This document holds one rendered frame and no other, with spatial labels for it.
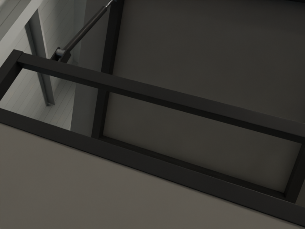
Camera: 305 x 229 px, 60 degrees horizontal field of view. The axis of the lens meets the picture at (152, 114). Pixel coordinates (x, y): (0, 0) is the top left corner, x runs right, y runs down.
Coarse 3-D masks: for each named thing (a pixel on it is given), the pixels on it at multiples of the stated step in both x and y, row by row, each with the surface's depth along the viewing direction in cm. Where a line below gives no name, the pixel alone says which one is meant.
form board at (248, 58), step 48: (96, 0) 116; (144, 0) 109; (192, 0) 104; (240, 0) 98; (288, 0) 94; (96, 48) 120; (144, 48) 113; (192, 48) 107; (240, 48) 102; (288, 48) 97; (96, 96) 125; (240, 96) 105; (288, 96) 100; (144, 144) 122; (192, 144) 115; (240, 144) 109; (288, 144) 103
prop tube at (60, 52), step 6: (102, 6) 102; (102, 12) 100; (96, 18) 97; (90, 24) 95; (84, 30) 92; (78, 36) 90; (72, 42) 88; (78, 42) 91; (66, 48) 86; (72, 48) 88; (60, 54) 84
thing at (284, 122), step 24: (0, 72) 83; (48, 72) 83; (72, 72) 79; (96, 72) 78; (0, 96) 82; (144, 96) 74; (168, 96) 72; (192, 96) 71; (216, 120) 71; (240, 120) 67; (264, 120) 66; (288, 120) 65
